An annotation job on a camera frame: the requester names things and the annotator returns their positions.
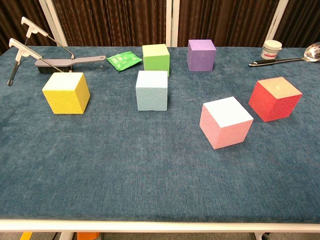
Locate green foam cube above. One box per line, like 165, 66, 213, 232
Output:
142, 43, 171, 78

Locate pink foam cube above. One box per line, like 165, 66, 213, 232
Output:
199, 96, 254, 150

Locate purple foam cube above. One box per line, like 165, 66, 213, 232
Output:
187, 39, 217, 72

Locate red foam cube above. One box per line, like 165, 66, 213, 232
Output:
248, 76, 303, 123

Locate light blue foam cube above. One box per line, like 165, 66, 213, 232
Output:
135, 70, 169, 112

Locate blue table cloth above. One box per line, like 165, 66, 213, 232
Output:
0, 45, 320, 223

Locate green sachet packet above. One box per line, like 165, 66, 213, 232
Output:
106, 50, 143, 73

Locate yellow foam cube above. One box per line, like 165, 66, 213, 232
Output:
41, 72, 91, 115

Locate dark brown curtain panel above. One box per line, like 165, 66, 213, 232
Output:
0, 0, 55, 56
273, 0, 320, 49
177, 0, 280, 48
52, 0, 167, 48

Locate grey brush black bristles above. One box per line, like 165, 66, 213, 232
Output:
34, 55, 107, 75

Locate white jar red label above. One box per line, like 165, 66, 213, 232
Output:
260, 39, 283, 61

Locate orange plastic object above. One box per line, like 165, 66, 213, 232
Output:
76, 232, 100, 240

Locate white partition post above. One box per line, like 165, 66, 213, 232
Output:
264, 0, 290, 48
165, 0, 180, 48
38, 0, 69, 48

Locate white table frame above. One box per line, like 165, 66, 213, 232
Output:
0, 219, 320, 240

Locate wire hanger white clips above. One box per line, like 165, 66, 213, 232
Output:
7, 16, 75, 87

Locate steel ladle black handle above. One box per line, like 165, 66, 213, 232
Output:
248, 41, 320, 68

